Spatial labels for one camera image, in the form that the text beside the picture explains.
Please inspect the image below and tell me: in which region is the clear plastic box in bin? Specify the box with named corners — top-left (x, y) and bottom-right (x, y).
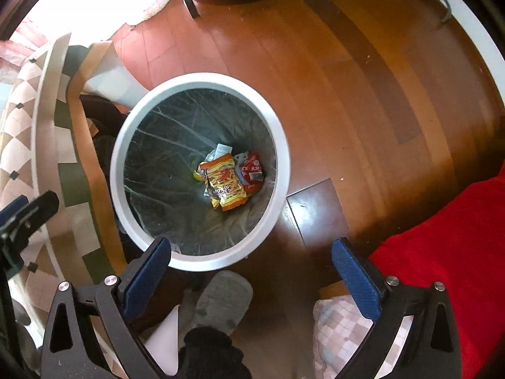
top-left (209, 144), bottom-right (233, 161)

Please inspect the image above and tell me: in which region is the checkered pink slipper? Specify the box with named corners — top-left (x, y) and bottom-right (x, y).
top-left (312, 294), bottom-right (413, 379)

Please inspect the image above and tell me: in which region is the checkered brown white bedspread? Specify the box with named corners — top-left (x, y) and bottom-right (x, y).
top-left (0, 33), bottom-right (131, 379)

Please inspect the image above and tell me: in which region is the yellow fries snack bag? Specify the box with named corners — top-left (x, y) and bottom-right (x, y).
top-left (199, 154), bottom-right (248, 211)

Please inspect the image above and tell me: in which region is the white plastic bin by bed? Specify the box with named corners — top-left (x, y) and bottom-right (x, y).
top-left (83, 41), bottom-right (149, 109)

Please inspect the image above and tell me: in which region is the yellow card in bin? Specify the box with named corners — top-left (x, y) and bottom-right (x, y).
top-left (193, 171), bottom-right (204, 182)

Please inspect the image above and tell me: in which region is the white round trash bin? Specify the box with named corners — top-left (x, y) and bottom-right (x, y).
top-left (110, 73), bottom-right (290, 272)

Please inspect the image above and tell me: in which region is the red blanket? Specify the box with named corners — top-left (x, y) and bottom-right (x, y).
top-left (369, 173), bottom-right (504, 378)

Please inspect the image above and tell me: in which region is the red snack wrapper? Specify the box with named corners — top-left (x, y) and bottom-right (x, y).
top-left (234, 152), bottom-right (264, 196)

